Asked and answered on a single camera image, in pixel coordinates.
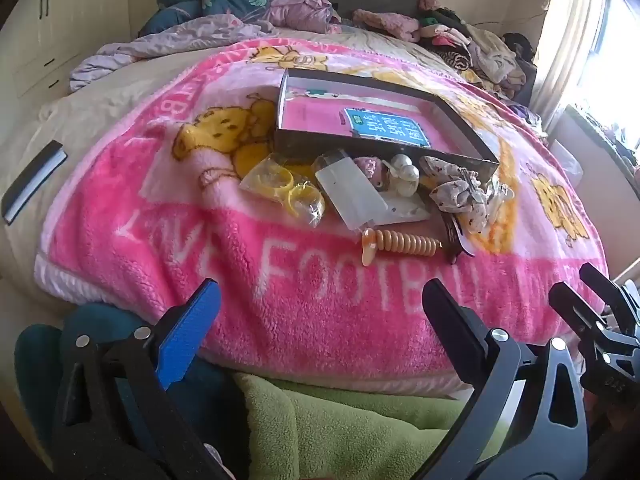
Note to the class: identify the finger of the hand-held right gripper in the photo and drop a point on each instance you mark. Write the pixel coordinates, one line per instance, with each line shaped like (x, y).
(575, 312)
(607, 290)

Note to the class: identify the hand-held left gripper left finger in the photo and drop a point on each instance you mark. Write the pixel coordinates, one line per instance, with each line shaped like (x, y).
(190, 332)

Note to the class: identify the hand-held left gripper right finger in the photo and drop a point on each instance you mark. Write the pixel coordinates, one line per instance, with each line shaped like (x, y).
(457, 332)

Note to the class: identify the frosted clear plastic packet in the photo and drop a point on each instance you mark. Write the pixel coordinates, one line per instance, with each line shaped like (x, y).
(350, 195)

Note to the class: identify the yellow rings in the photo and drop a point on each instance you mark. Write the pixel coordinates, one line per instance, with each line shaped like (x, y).
(275, 177)

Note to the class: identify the pink scrunchie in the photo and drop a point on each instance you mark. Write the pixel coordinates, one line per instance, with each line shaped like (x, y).
(367, 167)

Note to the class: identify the shallow cardboard box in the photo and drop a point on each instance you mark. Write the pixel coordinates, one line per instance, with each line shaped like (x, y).
(310, 145)

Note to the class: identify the pink printed fleece blanket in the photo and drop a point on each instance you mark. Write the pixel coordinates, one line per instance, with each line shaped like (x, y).
(150, 240)

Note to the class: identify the dark teal cloth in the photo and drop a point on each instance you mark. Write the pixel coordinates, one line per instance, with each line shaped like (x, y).
(35, 350)

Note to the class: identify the cluttered window sill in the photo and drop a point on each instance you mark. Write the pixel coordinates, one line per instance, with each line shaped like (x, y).
(610, 130)

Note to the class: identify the green fleece blanket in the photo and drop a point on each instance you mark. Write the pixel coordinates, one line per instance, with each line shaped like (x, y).
(325, 430)

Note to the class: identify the pearl hair clip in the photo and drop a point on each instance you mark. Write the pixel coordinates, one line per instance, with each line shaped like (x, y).
(405, 175)

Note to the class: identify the black notebook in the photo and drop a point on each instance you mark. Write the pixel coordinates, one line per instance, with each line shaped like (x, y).
(30, 180)

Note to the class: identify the window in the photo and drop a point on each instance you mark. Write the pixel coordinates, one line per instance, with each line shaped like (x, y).
(620, 50)

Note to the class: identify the pale curtain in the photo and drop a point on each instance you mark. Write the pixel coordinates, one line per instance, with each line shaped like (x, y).
(565, 35)

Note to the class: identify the pile of clothes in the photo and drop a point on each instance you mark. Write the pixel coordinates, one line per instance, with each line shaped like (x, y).
(490, 55)

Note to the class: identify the lilac blanket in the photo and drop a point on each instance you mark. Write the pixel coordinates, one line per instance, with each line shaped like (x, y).
(150, 45)

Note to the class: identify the pink fuzzy garment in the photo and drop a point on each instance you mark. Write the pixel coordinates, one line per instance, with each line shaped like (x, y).
(385, 22)

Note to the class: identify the mauve garment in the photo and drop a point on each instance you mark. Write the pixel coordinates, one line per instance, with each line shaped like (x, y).
(300, 12)

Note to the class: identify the cream wardrobe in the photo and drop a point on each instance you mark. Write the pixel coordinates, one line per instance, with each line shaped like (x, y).
(75, 10)

